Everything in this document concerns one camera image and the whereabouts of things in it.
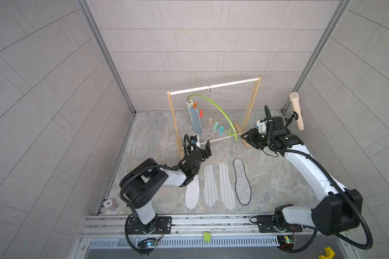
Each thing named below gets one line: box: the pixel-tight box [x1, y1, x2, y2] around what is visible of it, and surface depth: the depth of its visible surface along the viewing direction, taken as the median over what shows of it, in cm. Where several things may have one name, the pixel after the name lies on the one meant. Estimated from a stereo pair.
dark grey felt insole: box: [232, 158, 252, 206], surface depth 84 cm
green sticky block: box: [203, 232, 211, 242], surface depth 68 cm
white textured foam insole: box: [185, 174, 200, 210], surface depth 81 cm
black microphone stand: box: [285, 111, 299, 128], surface depth 91 cm
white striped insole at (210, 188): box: [203, 164, 218, 208], surface depth 84 cm
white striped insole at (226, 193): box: [218, 162, 236, 210], surface depth 84 cm
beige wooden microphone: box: [289, 91, 305, 131], surface depth 88 cm
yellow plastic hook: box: [317, 246, 336, 259], surface depth 64 cm
